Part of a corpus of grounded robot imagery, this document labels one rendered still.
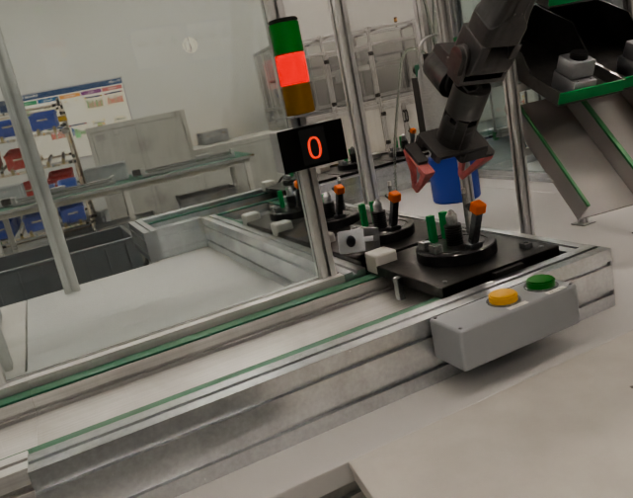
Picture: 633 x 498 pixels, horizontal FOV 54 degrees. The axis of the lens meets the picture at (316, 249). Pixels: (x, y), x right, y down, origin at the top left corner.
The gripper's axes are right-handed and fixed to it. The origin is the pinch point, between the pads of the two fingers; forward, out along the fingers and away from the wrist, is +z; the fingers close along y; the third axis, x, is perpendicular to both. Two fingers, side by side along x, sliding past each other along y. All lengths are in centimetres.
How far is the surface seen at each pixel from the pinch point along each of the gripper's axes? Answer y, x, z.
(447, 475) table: 30, 45, -4
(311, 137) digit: 19.1, -12.9, -4.3
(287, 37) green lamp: 19.7, -23.4, -17.2
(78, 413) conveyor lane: 66, 11, 16
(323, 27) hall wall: -476, -862, 520
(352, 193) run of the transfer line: -40, -78, 88
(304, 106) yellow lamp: 19.1, -16.3, -8.4
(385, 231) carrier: 1.6, -8.1, 20.9
